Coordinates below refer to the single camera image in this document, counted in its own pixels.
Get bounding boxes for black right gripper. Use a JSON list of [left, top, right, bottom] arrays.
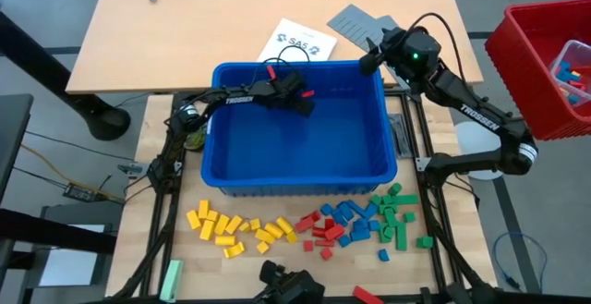
[[359, 26, 442, 83]]

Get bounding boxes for blue plastic bin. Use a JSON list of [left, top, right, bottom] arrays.
[[200, 60, 399, 198]]

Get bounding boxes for long green block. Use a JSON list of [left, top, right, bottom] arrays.
[[394, 220, 409, 251]]

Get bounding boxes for white SA5 paper sheet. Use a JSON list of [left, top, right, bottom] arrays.
[[256, 17, 339, 64]]

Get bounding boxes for potted succulent plant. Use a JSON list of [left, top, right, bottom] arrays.
[[184, 126, 208, 152]]

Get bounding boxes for light wood desk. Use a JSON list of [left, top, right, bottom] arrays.
[[66, 0, 485, 96]]

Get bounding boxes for white round stand base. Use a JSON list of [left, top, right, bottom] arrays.
[[454, 121, 505, 182]]

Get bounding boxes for red plastic crate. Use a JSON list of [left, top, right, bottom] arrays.
[[484, 0, 591, 141]]

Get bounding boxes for small blue toy block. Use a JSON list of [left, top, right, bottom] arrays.
[[555, 61, 582, 83]]

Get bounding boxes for black rounded object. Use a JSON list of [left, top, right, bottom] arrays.
[[252, 260, 327, 304]]

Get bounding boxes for clear plastic container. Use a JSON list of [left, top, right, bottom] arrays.
[[548, 39, 591, 109]]

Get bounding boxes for mint green foam block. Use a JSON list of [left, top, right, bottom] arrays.
[[159, 258, 186, 303]]

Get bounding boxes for small black electronics box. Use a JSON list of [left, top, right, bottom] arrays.
[[63, 181, 99, 202]]

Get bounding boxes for black diagonal beam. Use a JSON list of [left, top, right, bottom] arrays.
[[0, 7, 133, 142]]

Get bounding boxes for black horizontal beam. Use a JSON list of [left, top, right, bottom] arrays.
[[0, 206, 119, 255]]

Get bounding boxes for grey cabinet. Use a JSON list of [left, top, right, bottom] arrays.
[[27, 200, 116, 296]]

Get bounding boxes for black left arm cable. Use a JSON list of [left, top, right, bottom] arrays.
[[251, 43, 311, 88]]

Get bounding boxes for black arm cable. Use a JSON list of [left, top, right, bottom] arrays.
[[405, 11, 467, 83], [251, 43, 311, 88]]

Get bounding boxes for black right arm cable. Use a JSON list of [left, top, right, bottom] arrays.
[[405, 11, 467, 83]]

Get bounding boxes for dark grey slotted rail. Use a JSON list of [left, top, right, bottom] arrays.
[[389, 113, 414, 159]]

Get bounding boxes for blue cable loop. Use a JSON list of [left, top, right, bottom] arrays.
[[491, 230, 549, 292]]

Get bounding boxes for yellow floor cable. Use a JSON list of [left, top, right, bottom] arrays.
[[20, 141, 127, 202]]

